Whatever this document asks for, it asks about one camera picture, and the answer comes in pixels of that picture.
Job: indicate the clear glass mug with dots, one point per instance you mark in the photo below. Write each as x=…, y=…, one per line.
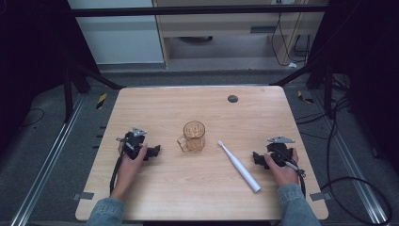
x=192, y=137

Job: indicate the person's left hand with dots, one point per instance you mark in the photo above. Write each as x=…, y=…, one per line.
x=129, y=169

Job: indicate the person's right hand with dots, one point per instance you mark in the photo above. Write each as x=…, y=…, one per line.
x=284, y=172

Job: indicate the black metal stand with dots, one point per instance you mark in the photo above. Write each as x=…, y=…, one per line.
x=323, y=84
x=72, y=91

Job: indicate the white cabinet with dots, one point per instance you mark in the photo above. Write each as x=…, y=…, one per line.
x=120, y=40

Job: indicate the black metal frame bar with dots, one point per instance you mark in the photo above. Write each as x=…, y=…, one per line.
x=194, y=11

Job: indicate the wooden desk furniture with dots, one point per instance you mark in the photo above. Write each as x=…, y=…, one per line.
x=232, y=25

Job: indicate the aluminium floor rail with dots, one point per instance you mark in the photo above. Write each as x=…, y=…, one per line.
x=47, y=163
x=351, y=163

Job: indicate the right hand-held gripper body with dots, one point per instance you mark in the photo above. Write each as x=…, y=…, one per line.
x=280, y=148

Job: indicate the grey metal table bracket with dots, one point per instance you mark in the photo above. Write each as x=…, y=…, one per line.
x=83, y=196
x=320, y=196

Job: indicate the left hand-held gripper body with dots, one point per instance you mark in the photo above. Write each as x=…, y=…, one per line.
x=134, y=142

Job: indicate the white electric toothbrush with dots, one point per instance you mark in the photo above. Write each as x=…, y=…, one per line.
x=240, y=167

